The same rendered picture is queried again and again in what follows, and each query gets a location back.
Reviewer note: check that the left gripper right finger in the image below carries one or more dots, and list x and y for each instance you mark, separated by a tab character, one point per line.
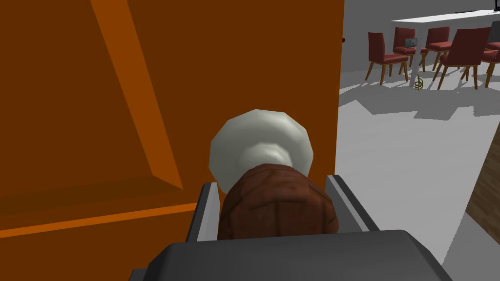
347	208

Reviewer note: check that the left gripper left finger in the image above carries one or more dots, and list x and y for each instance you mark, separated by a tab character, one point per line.
204	218

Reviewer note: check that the orange door leaf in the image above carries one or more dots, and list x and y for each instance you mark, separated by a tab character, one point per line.
117	117

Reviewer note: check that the wooden cabinet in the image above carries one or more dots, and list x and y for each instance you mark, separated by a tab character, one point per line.
486	191

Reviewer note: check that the red chair with wooden legs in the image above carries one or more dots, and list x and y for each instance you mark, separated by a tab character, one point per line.
438	43
463	50
384	54
404	43
493	54

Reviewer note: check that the white dining table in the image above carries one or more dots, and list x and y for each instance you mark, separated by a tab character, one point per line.
441	17

